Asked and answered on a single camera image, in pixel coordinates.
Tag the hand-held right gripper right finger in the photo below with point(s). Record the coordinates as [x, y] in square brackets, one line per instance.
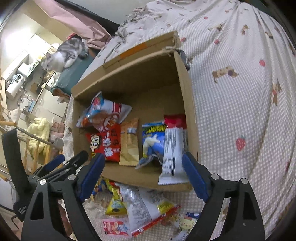
[196, 177]

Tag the red-edged clear snack packet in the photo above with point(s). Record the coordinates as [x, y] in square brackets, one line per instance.
[165, 214]

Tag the white cylindrical water heater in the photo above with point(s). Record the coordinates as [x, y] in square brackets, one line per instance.
[12, 90]

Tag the cardboard box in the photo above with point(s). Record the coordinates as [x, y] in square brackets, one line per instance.
[148, 88]

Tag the yellow cartoon animal packet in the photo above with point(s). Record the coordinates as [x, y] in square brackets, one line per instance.
[185, 226]

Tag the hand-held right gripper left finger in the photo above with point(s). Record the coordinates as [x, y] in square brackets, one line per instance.
[92, 177]

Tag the red cartoon face snack packet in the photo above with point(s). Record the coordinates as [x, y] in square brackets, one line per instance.
[108, 144]

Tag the printed checked blanket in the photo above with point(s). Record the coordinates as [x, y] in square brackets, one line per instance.
[242, 104]

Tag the pale yellow bedding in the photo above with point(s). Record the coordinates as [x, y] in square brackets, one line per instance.
[39, 133]

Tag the blue snack packet white glove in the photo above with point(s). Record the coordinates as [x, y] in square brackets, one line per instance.
[152, 141]

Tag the blue and orange snack packet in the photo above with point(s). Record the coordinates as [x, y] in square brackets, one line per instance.
[101, 185]

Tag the yellow triangular snack packet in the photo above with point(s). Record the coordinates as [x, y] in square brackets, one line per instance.
[115, 204]

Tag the white red and blue packet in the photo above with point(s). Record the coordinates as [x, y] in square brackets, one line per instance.
[101, 111]

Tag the beige snack packet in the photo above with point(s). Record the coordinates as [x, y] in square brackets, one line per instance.
[129, 147]

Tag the white packet with red end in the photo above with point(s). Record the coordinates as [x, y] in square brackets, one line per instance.
[173, 153]

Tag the small pink snack packet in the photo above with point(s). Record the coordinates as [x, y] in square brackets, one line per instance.
[115, 228]

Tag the pink curtain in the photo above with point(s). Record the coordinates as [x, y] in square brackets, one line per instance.
[78, 20]

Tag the white kitchen cabinet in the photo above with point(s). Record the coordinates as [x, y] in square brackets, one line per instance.
[49, 104]

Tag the teal padded cat perch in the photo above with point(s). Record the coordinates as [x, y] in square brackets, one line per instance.
[69, 78]

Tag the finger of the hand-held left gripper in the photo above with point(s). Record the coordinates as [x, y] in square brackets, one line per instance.
[71, 163]
[52, 164]

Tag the white wall cabinet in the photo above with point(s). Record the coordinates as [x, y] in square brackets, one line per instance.
[15, 63]

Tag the white crinkled snack packet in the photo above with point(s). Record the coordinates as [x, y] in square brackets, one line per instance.
[138, 205]

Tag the white appliance with display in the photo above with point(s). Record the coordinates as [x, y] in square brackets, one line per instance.
[17, 78]

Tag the grey and white cat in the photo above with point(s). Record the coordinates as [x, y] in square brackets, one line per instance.
[62, 55]

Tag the wooden rack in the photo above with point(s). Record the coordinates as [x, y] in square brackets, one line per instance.
[30, 153]

